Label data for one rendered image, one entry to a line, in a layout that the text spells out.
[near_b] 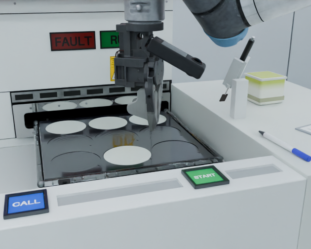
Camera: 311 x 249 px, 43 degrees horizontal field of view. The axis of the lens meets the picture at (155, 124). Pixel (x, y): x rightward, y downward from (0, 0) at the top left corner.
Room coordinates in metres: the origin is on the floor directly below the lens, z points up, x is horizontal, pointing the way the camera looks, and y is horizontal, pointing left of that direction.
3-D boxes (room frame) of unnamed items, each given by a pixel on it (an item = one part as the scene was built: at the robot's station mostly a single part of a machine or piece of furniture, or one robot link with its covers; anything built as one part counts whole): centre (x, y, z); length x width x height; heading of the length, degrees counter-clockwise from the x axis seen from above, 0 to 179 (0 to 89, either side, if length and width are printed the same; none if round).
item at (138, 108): (0.74, 0.03, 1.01); 0.06 x 0.03 x 0.09; 77
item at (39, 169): (0.81, 0.26, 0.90); 0.37 x 0.01 x 0.01; 17
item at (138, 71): (0.76, 0.03, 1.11); 0.09 x 0.08 x 0.12; 77
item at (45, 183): (0.69, 0.04, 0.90); 0.38 x 0.01 x 0.01; 107
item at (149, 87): (0.73, 0.01, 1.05); 0.05 x 0.02 x 0.09; 167
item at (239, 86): (0.84, -0.18, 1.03); 0.06 x 0.04 x 0.13; 17
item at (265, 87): (0.95, -0.27, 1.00); 0.07 x 0.07 x 0.07; 21
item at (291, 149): (0.65, -0.23, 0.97); 0.14 x 0.01 x 0.01; 21
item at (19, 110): (1.06, 0.17, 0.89); 0.44 x 0.02 x 0.10; 107
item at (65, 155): (0.87, 0.09, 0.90); 0.34 x 0.34 x 0.01; 17
